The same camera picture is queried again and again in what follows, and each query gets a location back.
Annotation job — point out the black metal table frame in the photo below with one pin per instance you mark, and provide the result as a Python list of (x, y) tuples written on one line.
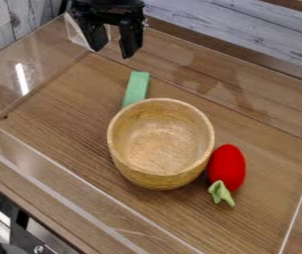
[(23, 241)]

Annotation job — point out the red felt strawberry toy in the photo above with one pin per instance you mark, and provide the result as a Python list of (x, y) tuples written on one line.
[(227, 172)]

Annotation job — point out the long green block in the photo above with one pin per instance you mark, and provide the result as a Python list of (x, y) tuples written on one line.
[(137, 88)]

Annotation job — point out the light wooden bowl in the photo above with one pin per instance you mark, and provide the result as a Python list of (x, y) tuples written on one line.
[(161, 140)]

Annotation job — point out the clear acrylic tray walls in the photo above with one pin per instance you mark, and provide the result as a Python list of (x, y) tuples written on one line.
[(61, 93)]

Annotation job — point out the clear acrylic corner bracket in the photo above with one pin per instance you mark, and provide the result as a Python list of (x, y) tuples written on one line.
[(75, 34)]

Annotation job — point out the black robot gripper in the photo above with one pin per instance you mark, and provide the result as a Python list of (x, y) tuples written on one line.
[(95, 13)]

